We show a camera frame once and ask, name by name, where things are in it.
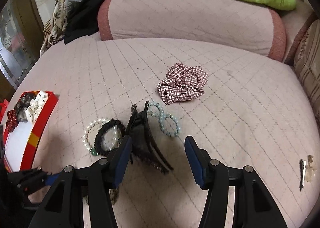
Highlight white pearl bracelet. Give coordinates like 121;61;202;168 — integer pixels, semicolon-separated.
82;118;123;156

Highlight pink quilted bolster pillow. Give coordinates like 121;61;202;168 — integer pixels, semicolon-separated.
98;0;286;61

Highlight red polka dot scrunchie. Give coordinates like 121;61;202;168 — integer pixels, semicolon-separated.
6;110;18;132

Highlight red box with white interior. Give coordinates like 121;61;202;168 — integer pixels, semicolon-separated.
3;91;58;172

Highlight leaf print cloth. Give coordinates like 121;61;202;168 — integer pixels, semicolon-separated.
40;0;67;56

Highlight black sheer dotted scrunchie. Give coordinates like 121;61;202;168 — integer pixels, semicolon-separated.
14;92;36;122

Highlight black wavy hair tie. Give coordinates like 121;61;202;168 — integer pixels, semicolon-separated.
94;118;127;157

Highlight white dotted scrunchie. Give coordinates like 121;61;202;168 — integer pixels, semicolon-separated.
25;90;49;124

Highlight black claw hair clip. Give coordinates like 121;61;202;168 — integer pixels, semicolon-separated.
125;100;174;174

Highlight black cloth on bed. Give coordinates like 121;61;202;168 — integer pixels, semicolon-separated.
64;0;105;44

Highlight red bag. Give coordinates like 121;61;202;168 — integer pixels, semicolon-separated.
0;99;9;121

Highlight red plaid scrunchie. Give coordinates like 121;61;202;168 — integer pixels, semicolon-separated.
157;62;208;105

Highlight striped beige cushion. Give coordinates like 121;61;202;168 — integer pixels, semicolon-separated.
294;20;320;121

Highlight stained glass door panel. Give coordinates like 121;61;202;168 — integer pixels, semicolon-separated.
1;0;36;89

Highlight black metal hair clip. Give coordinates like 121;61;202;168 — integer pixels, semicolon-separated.
299;159;306;191

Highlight pale green bead bracelet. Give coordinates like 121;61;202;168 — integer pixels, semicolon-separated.
147;100;181;138

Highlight leopard print hair tie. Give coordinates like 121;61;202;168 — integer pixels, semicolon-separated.
109;187;121;205

